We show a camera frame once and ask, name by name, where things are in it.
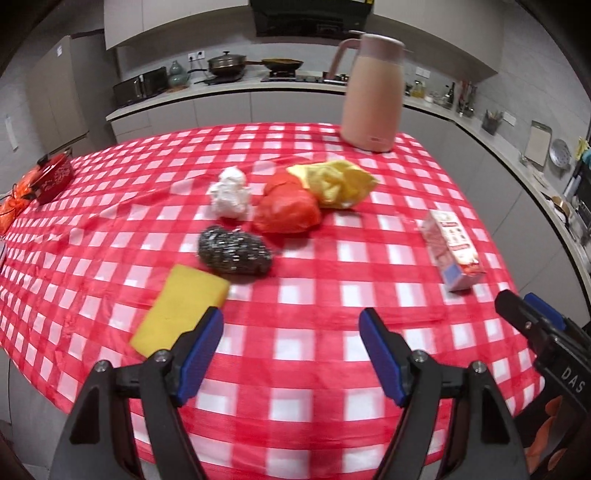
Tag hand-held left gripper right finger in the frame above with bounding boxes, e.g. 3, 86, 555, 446
359, 308, 532, 480

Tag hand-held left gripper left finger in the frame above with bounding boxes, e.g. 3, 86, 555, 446
48, 307, 225, 480

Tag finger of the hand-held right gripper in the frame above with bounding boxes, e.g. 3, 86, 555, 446
495, 290, 555, 356
524, 293, 583, 342

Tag yellow sponge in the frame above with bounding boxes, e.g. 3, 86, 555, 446
129, 264, 230, 358

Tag white pink carton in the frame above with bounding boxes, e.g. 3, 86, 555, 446
421, 210, 486, 292

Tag steel wool scrubber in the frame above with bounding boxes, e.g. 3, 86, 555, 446
198, 224, 273, 277

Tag white paper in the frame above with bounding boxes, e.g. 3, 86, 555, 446
206, 167, 253, 219

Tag red plastic bag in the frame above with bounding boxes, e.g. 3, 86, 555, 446
252, 172, 322, 235

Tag yellow plastic bag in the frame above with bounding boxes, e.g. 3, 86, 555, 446
286, 158, 378, 209

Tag person's right hand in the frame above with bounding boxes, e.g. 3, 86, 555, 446
526, 396, 565, 476

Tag red checked tablecloth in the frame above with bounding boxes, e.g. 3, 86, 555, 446
0, 122, 546, 467

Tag round steel colander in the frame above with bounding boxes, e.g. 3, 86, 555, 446
549, 138, 573, 169

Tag white cutting board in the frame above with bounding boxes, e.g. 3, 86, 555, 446
524, 121, 553, 167

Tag dark knife holder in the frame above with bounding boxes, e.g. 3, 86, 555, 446
481, 110, 503, 136

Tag utensil holder with chopsticks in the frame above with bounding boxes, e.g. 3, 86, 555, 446
457, 80, 478, 116

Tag orange mesh bag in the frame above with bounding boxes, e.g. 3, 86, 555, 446
0, 178, 40, 234

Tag grey kitchen counter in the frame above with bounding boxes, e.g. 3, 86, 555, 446
106, 76, 591, 324

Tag pink thermos jug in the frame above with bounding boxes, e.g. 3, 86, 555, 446
325, 30, 407, 153

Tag black microwave oven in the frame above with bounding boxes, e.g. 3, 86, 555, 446
112, 67, 168, 107

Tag green ceramic vase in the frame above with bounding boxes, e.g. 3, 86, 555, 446
167, 60, 189, 88

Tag gas stove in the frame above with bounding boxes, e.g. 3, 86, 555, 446
261, 71, 349, 86

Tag dark lidded pot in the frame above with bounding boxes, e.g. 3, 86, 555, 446
207, 51, 247, 78

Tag grey refrigerator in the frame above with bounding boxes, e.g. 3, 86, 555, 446
25, 34, 116, 153

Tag black frying pan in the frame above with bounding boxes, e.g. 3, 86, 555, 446
245, 58, 304, 73

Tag black range hood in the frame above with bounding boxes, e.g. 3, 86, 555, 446
249, 0, 372, 38

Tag beige wall cabinets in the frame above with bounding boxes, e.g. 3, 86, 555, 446
104, 0, 499, 81

